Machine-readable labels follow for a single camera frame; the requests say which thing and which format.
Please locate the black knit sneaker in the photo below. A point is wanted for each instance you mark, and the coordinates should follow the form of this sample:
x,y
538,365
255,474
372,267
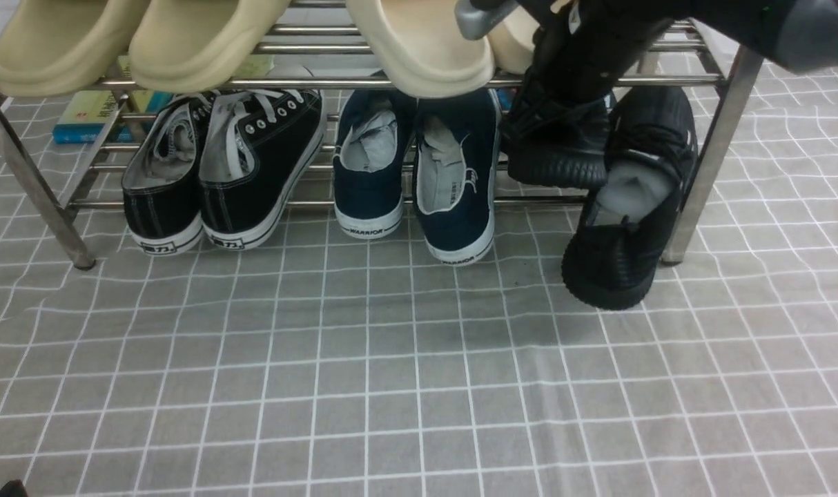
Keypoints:
x,y
651,160
557,127

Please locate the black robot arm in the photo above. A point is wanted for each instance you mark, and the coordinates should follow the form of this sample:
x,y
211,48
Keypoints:
x,y
801,36

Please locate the silver metal shoe rack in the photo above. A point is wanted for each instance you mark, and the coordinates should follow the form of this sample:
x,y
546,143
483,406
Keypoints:
x,y
690,62

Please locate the right navy canvas shoe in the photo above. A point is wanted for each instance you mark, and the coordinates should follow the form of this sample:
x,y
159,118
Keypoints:
x,y
453,184

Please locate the navy canvas shoe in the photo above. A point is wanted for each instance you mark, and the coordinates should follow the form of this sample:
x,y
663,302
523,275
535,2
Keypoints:
x,y
373,135
453,184

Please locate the left navy canvas shoe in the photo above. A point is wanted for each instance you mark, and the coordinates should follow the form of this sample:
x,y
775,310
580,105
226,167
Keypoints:
x,y
373,135

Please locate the grey checkered floor cloth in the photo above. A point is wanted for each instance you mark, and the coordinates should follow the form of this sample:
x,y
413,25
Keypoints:
x,y
319,365

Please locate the right black canvas sneaker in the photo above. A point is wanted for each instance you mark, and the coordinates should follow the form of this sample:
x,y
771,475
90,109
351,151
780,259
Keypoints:
x,y
258,145

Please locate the black canvas sneaker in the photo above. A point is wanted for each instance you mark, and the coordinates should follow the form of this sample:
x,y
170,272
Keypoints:
x,y
258,145
160,186

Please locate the left cream foam slipper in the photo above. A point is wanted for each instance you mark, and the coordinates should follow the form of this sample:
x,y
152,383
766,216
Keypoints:
x,y
421,49

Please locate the cream foam slipper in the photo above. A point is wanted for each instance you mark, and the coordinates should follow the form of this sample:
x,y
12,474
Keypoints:
x,y
512,41
421,49

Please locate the right cream foam slipper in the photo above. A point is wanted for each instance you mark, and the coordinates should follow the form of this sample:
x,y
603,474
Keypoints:
x,y
512,41

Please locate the left black canvas sneaker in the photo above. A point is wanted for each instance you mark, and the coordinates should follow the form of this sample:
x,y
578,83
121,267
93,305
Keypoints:
x,y
160,186

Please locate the tan foam slipper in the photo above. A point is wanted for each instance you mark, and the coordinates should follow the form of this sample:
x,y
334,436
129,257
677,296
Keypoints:
x,y
192,46
54,48

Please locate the blue green book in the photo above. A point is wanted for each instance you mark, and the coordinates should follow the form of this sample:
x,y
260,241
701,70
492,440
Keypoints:
x,y
89,110

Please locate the left tan foam slipper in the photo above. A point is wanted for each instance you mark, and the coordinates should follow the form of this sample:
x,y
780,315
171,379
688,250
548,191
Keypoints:
x,y
54,48

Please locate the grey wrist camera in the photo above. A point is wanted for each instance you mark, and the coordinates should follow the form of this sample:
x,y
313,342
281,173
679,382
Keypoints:
x,y
475,19

